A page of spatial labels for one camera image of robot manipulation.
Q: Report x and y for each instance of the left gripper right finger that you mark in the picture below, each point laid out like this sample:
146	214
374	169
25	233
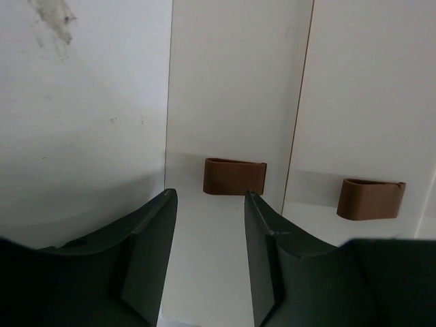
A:
297	279

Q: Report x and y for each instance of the white bottom drawer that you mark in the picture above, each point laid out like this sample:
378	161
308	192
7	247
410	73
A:
235	76

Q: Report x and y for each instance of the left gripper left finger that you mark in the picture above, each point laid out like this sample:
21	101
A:
113	276

